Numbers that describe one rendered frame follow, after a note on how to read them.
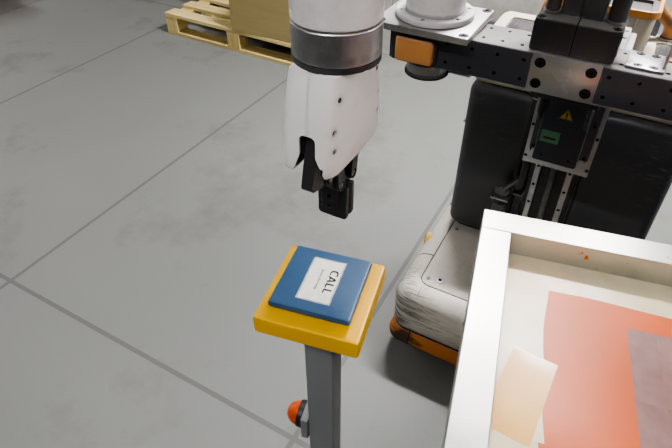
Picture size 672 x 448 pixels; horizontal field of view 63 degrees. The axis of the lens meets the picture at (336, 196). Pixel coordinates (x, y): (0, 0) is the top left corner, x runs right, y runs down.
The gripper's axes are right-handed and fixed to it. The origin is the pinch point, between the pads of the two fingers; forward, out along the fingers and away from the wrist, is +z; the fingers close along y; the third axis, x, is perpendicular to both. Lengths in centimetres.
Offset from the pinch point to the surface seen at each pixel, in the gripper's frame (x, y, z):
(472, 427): 19.2, 9.1, 12.9
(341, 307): 1.4, 1.1, 15.0
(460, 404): 17.5, 7.4, 12.9
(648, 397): 33.7, -4.8, 16.4
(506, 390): 20.8, 1.4, 16.4
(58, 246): -146, -44, 113
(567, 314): 24.4, -11.9, 16.5
